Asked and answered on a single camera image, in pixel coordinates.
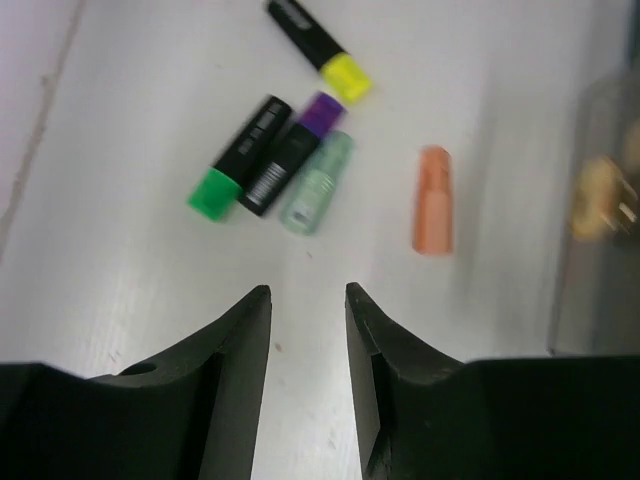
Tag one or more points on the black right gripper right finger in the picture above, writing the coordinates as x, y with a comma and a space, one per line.
421, 414

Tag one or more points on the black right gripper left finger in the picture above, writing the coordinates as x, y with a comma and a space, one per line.
189, 412

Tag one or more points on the teal drawer cabinet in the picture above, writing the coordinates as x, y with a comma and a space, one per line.
595, 309

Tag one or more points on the black green highlighter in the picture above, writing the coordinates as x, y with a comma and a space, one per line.
229, 174

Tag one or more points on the black purple highlighter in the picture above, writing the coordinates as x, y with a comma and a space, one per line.
297, 145

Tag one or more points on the black yellow highlighter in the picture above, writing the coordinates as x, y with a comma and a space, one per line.
335, 65

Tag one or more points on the orange transparent stapler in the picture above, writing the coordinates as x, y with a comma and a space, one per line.
433, 213

